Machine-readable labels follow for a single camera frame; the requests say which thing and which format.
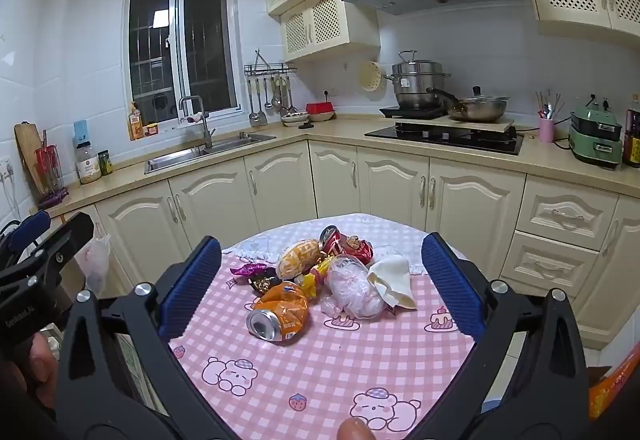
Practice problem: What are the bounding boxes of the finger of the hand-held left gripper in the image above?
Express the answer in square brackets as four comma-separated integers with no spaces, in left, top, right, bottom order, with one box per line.
[0,212,96,293]
[6,210,52,255]

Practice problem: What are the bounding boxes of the hanging plastic bag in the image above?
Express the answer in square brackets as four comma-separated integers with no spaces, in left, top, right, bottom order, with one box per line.
[75,234,112,299]

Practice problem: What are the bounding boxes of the dark snack wrapper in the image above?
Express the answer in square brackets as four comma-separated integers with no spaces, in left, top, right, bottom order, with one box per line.
[249,268,286,297]

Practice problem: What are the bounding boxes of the red knife holder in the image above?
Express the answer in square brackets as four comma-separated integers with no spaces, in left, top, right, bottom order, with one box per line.
[34,130,69,209]

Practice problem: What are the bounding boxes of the clear plastic bag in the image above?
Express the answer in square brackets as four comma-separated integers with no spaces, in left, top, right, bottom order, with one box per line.
[320,255,386,319]

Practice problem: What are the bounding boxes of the white power cable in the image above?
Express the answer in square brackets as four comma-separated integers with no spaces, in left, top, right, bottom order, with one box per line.
[0,157,23,223]

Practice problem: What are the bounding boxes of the steel steamer pot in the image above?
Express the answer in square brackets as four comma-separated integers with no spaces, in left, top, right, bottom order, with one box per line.
[382,50,452,109]

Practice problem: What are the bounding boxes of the row of hanging metal utensils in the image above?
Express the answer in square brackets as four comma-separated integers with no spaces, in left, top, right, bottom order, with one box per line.
[246,48,299,127]

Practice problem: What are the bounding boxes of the cream base cabinets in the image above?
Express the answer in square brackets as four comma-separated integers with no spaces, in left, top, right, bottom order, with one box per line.
[60,140,640,351]

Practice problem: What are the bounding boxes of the green electric cooker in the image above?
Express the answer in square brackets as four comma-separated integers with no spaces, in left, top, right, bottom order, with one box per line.
[568,96,625,169]

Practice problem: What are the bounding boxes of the wooden cutting board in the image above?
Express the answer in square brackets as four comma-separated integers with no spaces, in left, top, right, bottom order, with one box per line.
[14,121,51,207]

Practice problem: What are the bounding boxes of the yellow colander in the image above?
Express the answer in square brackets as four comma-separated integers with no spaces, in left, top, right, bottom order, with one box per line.
[358,60,384,93]

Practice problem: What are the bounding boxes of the orange bag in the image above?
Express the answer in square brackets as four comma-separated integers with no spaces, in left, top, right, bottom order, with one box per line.
[587,350,637,421]

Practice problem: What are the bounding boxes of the red container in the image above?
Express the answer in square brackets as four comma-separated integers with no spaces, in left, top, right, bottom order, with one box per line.
[305,102,336,123]

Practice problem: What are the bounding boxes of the jar with white lid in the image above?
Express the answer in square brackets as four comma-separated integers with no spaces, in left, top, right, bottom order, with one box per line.
[75,140,100,185]

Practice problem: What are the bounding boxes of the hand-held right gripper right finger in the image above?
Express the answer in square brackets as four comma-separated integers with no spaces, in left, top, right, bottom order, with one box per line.
[407,232,591,440]

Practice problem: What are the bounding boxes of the metal faucet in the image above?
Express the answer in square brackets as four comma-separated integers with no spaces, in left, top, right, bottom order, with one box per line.
[178,96,217,151]

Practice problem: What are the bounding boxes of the steel sink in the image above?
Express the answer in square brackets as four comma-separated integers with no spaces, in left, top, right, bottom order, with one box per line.
[145,132,277,175]

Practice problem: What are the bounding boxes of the steel wok with lid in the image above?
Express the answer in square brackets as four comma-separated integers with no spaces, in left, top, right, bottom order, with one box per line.
[426,86,511,123]

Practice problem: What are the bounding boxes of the orange dish soap bottle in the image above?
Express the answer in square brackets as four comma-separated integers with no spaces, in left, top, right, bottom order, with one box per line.
[128,102,145,141]

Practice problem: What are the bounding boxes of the person's left hand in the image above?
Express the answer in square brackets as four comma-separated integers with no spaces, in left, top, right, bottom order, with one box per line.
[0,332,60,413]

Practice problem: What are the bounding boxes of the yellow candy wrapper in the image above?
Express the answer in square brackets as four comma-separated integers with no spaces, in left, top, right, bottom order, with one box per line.
[295,257,334,299]

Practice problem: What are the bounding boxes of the crushed red can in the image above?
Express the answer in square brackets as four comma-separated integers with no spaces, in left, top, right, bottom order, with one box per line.
[319,225,375,267]

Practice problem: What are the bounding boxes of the crushed orange can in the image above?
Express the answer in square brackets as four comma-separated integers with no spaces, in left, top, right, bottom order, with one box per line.
[246,281,311,346]

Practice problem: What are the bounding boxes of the white paper napkin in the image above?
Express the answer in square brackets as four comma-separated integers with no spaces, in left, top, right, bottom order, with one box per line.
[367,255,418,309]

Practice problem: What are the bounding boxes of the sliding window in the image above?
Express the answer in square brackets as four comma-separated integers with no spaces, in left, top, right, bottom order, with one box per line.
[126,0,241,117]

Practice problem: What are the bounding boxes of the pink checkered tablecloth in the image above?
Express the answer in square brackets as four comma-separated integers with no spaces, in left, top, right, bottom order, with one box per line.
[167,247,480,440]

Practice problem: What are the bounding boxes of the bundle of chopsticks and spoons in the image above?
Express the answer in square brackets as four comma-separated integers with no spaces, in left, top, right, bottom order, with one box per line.
[535,91,566,121]

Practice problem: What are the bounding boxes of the purple candy wrapper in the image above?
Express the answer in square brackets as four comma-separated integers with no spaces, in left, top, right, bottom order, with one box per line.
[230,262,277,279]

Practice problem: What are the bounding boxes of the person's right hand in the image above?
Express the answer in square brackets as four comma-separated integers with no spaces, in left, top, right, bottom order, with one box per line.
[339,417,375,440]

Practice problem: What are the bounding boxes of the dark sauce bottle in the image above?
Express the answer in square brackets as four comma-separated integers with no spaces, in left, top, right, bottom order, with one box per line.
[622,94,640,168]

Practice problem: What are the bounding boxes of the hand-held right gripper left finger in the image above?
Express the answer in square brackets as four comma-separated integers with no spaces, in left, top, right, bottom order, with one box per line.
[56,235,236,440]

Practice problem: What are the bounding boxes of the yellow snack packet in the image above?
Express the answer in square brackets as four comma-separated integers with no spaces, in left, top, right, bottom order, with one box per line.
[276,239,324,281]

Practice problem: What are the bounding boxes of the black glass gas stove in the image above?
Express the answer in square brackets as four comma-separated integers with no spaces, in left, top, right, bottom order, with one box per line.
[364,122,524,157]

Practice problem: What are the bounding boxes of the black wall utensil rack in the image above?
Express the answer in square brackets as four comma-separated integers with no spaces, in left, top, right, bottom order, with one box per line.
[244,62,298,77]

